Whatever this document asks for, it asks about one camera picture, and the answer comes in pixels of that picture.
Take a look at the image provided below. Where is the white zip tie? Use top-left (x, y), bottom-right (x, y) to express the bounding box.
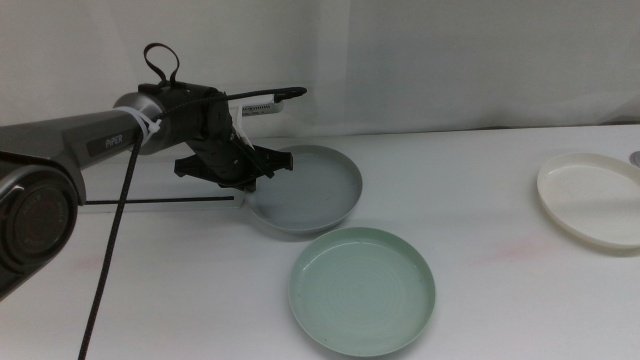
top-left (115, 105), bottom-right (163, 147)

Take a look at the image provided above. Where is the pale green shallow bowl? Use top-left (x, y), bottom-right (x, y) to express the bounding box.
top-left (287, 226), bottom-right (437, 359)

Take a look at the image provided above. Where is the white shallow bowl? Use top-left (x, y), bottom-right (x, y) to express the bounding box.
top-left (536, 152), bottom-right (640, 250)

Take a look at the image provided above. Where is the white fabric backdrop curtain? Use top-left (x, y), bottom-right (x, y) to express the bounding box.
top-left (0, 0), bottom-right (640, 148)

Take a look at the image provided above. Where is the silver desk cable hatch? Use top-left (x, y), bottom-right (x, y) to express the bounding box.
top-left (78, 148), bottom-right (247, 215)

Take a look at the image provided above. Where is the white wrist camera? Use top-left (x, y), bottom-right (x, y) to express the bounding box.
top-left (233, 96), bottom-right (286, 150)

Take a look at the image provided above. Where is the black strap loop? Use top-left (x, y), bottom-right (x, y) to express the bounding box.
top-left (142, 42), bottom-right (182, 90)

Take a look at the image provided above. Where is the grey shallow bowl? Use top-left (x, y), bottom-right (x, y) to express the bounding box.
top-left (244, 144), bottom-right (364, 237)

